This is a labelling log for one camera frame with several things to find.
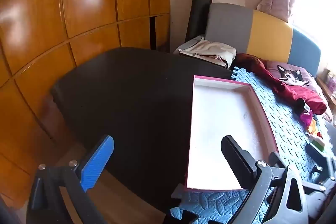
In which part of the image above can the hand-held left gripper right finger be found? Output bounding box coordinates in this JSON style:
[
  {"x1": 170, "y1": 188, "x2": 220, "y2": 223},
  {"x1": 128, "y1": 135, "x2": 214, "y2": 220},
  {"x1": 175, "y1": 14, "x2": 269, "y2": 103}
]
[{"x1": 220, "y1": 135, "x2": 309, "y2": 224}]

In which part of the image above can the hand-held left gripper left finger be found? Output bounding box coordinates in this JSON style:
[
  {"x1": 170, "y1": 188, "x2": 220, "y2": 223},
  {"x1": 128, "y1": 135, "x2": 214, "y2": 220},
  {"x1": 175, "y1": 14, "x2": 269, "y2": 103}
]
[{"x1": 26, "y1": 135, "x2": 114, "y2": 224}]

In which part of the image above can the green white bottle toy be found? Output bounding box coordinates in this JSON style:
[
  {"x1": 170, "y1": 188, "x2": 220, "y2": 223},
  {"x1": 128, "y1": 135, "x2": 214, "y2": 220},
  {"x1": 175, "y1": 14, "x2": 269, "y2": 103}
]
[{"x1": 307, "y1": 135, "x2": 326, "y2": 153}]

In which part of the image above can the pink tray box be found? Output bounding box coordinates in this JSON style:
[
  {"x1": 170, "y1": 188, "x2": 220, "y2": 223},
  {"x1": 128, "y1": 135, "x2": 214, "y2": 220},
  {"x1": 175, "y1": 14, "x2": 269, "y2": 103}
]
[{"x1": 185, "y1": 75, "x2": 279, "y2": 191}]

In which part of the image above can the blue foam mat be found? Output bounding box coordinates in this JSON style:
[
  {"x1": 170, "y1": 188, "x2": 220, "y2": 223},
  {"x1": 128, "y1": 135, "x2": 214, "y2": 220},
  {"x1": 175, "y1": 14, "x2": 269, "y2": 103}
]
[{"x1": 169, "y1": 67, "x2": 336, "y2": 224}]

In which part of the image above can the wooden bedside table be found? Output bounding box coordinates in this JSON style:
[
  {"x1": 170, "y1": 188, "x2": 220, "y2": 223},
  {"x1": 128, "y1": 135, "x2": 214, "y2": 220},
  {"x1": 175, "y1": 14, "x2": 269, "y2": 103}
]
[{"x1": 316, "y1": 76, "x2": 336, "y2": 109}]

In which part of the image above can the small decorated box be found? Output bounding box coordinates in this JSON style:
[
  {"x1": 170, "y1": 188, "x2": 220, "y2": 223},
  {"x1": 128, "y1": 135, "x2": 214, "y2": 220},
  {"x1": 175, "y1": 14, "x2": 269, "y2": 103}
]
[{"x1": 324, "y1": 69, "x2": 336, "y2": 90}]

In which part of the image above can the dark red cloth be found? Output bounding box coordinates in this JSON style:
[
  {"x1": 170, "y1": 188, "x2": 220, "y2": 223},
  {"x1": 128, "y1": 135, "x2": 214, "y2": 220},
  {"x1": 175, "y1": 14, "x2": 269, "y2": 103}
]
[{"x1": 235, "y1": 53, "x2": 327, "y2": 115}]

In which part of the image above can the beige canvas bag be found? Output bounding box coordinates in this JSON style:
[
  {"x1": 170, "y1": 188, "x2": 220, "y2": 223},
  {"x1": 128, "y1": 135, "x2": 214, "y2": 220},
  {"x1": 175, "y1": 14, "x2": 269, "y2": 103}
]
[{"x1": 174, "y1": 35, "x2": 237, "y2": 69}]

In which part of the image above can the grey yellow blue headboard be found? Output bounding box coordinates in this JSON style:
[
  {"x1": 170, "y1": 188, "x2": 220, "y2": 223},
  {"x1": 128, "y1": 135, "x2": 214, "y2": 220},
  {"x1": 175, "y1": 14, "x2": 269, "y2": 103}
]
[{"x1": 204, "y1": 3, "x2": 322, "y2": 76}]

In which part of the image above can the black rolled mat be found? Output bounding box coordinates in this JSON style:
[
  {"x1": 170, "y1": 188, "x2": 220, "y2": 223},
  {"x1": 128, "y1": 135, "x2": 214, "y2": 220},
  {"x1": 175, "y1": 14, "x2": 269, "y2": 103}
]
[{"x1": 184, "y1": 0, "x2": 214, "y2": 43}]

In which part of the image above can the wooden wardrobe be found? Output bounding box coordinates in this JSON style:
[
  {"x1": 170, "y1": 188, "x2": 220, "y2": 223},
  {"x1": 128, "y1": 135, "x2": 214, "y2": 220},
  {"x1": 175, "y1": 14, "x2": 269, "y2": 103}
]
[{"x1": 0, "y1": 0, "x2": 171, "y2": 214}]

